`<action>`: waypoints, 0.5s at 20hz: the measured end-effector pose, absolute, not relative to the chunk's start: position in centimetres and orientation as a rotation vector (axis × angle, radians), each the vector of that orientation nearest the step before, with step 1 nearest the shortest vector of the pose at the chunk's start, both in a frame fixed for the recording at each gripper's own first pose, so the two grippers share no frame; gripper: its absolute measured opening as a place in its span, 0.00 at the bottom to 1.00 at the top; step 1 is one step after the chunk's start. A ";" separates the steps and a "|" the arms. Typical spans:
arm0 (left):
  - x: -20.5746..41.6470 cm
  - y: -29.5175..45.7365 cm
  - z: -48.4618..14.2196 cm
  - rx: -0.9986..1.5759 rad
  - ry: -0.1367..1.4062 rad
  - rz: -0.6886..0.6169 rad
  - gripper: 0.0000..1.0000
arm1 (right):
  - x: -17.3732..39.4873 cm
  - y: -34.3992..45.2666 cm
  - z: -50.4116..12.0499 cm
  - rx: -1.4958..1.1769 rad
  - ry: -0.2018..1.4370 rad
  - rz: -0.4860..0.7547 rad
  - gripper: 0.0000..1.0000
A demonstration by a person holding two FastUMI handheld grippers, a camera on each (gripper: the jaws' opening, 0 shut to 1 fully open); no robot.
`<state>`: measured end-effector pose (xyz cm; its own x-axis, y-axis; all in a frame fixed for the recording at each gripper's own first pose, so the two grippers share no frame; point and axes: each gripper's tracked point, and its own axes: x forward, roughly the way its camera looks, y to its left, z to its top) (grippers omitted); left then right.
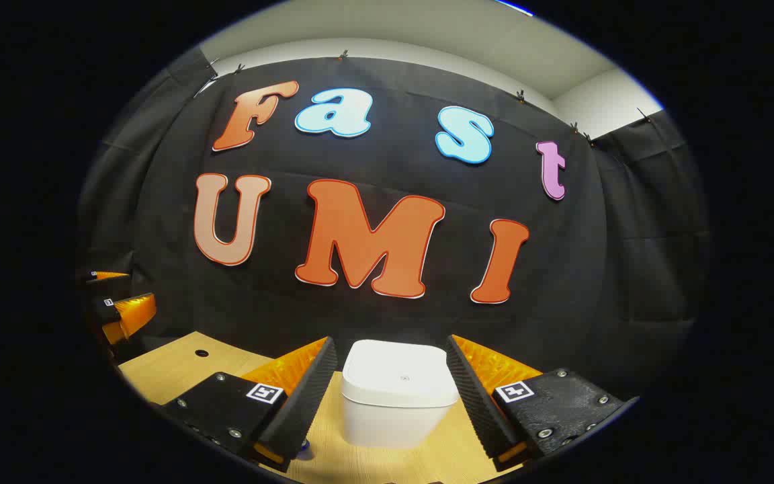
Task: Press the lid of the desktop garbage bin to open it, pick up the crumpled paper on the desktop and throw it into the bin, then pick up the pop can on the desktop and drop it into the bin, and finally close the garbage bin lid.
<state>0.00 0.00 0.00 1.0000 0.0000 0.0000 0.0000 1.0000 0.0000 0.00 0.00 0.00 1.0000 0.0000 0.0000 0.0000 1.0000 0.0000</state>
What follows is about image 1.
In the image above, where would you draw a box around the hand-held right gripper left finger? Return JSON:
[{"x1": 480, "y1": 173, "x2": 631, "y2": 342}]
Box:
[{"x1": 159, "y1": 336, "x2": 339, "y2": 473}]

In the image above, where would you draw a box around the wooden desktop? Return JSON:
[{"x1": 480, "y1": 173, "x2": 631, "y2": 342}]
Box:
[{"x1": 118, "y1": 331, "x2": 525, "y2": 484}]

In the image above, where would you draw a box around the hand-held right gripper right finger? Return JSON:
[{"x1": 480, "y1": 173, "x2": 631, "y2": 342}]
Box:
[{"x1": 445, "y1": 334, "x2": 640, "y2": 473}]

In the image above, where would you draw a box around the white desktop garbage bin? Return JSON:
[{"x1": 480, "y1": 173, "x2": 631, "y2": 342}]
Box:
[{"x1": 340, "y1": 339, "x2": 460, "y2": 450}]

